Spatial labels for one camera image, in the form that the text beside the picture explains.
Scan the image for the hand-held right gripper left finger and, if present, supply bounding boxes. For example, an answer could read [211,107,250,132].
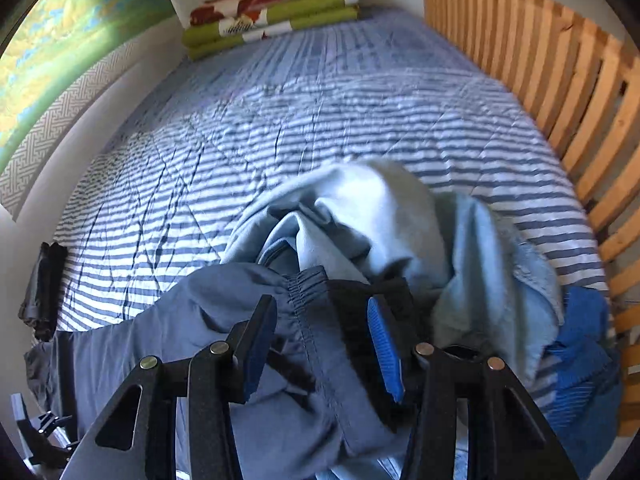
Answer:
[60,295,278,480]

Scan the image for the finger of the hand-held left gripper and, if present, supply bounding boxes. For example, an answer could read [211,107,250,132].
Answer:
[34,410,77,436]

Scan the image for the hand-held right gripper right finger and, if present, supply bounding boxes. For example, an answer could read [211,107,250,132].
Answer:
[366,295,581,480]

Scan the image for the grey blue pants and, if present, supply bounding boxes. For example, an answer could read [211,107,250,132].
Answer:
[25,265,431,480]

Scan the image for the light blue pants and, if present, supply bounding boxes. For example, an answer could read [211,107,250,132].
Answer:
[220,157,451,321]

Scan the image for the stack of folded dark pants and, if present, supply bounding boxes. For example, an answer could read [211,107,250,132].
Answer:
[17,241,68,343]

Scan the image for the bright blue striped cloth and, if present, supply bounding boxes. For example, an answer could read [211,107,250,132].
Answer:
[535,287,623,448]

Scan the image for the blue white striped quilt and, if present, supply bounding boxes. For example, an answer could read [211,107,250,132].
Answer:
[52,10,611,341]

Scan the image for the green red floral folded blanket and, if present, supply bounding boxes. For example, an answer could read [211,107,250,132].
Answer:
[181,0,363,61]

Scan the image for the wooden slatted bed rail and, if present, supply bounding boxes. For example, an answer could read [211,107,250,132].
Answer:
[421,0,640,436]

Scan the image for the green wall poster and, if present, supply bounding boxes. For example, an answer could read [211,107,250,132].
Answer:
[0,0,173,221]

